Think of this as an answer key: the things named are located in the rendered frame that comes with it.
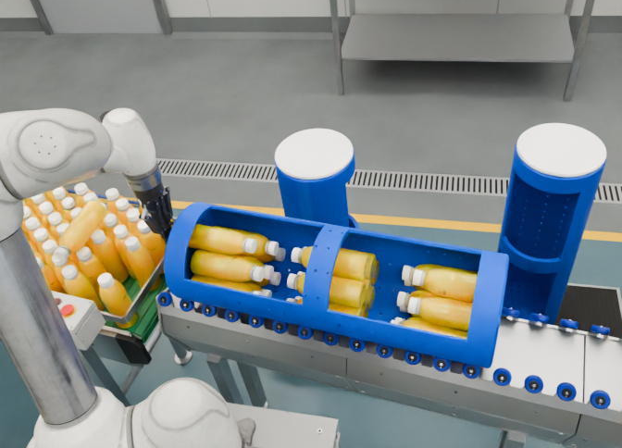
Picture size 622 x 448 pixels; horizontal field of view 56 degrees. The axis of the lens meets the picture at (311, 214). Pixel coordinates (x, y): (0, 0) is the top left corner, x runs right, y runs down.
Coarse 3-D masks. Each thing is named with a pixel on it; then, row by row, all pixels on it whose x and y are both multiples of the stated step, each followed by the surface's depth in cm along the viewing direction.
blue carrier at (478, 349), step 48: (288, 240) 175; (336, 240) 149; (384, 240) 160; (192, 288) 159; (288, 288) 174; (384, 288) 168; (480, 288) 134; (384, 336) 144; (432, 336) 138; (480, 336) 134
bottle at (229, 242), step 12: (204, 228) 164; (216, 228) 163; (192, 240) 163; (204, 240) 162; (216, 240) 161; (228, 240) 160; (240, 240) 160; (216, 252) 163; (228, 252) 161; (240, 252) 161
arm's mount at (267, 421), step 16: (240, 416) 135; (256, 416) 134; (272, 416) 134; (288, 416) 133; (304, 416) 133; (256, 432) 131; (272, 432) 131; (288, 432) 131; (304, 432) 130; (320, 432) 129; (336, 432) 130
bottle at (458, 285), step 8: (424, 272) 146; (432, 272) 144; (440, 272) 144; (448, 272) 143; (456, 272) 143; (464, 272) 143; (424, 280) 145; (432, 280) 143; (440, 280) 142; (448, 280) 142; (456, 280) 142; (464, 280) 141; (472, 280) 141; (432, 288) 144; (440, 288) 143; (448, 288) 142; (456, 288) 141; (464, 288) 141; (472, 288) 140; (448, 296) 143; (456, 296) 142; (464, 296) 141; (472, 296) 140
